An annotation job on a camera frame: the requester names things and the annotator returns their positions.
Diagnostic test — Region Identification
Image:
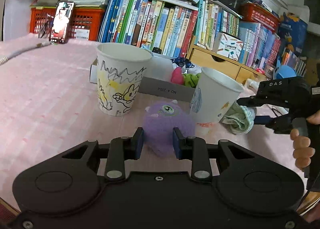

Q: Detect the purple monster plush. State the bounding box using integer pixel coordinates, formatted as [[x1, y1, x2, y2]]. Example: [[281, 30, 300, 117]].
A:
[[143, 100, 195, 157]]

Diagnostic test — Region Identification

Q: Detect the person's right hand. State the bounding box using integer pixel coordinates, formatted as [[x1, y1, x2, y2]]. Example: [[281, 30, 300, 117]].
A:
[[290, 110, 320, 170]]

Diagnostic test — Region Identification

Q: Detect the blue Stitch plush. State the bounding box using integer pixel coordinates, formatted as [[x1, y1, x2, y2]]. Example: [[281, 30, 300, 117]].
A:
[[273, 59, 297, 80]]

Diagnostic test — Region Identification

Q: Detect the pale green cloth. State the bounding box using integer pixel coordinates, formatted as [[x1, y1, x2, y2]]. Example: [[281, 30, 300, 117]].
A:
[[220, 102, 257, 134]]

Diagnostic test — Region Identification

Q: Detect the paper cup with blue drawing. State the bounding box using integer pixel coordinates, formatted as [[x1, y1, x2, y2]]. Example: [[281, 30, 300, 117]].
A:
[[190, 67, 244, 127]]

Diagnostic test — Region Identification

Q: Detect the blue cartoon bag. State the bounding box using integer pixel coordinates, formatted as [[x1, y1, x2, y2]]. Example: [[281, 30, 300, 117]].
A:
[[278, 12, 308, 57]]

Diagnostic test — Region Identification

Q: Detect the pink green plush toy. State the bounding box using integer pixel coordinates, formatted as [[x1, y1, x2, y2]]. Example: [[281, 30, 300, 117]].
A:
[[170, 67, 201, 88]]

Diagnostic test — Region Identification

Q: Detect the white shallow box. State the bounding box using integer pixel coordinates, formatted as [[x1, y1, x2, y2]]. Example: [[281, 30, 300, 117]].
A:
[[89, 52, 201, 103]]

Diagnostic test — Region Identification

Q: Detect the paper cup with yellow drawing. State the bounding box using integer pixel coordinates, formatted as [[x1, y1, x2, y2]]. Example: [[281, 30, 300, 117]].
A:
[[97, 42, 152, 116]]

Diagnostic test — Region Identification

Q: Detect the pink tablecloth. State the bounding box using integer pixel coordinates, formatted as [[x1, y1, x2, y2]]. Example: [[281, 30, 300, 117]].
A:
[[0, 40, 306, 210]]

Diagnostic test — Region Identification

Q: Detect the blue beaded item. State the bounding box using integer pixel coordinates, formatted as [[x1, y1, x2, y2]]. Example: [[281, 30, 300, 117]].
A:
[[171, 57, 195, 68]]

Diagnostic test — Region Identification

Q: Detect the wooden drawer organizer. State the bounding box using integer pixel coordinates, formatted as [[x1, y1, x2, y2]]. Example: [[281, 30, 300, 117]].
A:
[[187, 35, 267, 84]]

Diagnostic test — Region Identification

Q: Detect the white patterned card box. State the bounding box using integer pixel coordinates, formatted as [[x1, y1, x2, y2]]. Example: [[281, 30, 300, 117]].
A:
[[213, 32, 244, 61]]

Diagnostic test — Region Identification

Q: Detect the red basket on books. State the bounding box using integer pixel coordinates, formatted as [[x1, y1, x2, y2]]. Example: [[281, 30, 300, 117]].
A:
[[240, 3, 280, 33]]

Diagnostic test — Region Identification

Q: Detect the red plastic crate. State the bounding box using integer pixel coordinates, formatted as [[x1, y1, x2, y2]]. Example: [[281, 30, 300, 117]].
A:
[[29, 5, 106, 42]]

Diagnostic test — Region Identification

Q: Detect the row of children's books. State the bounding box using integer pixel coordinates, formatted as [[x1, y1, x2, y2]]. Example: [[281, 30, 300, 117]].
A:
[[98, 0, 279, 68]]

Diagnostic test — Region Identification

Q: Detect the miniature bicycle model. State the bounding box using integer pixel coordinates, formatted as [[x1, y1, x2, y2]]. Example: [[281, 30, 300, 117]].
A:
[[38, 13, 54, 38]]

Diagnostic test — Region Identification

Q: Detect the smartphone on stand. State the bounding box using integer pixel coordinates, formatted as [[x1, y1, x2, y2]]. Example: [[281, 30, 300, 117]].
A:
[[49, 1, 75, 44]]

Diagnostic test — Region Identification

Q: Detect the white board leaning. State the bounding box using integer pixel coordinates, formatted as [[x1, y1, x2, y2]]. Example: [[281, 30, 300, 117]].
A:
[[3, 0, 33, 41]]

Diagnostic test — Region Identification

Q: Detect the grey phone lanyard strap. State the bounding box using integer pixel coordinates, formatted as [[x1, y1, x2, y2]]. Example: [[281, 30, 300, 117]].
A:
[[0, 41, 52, 66]]

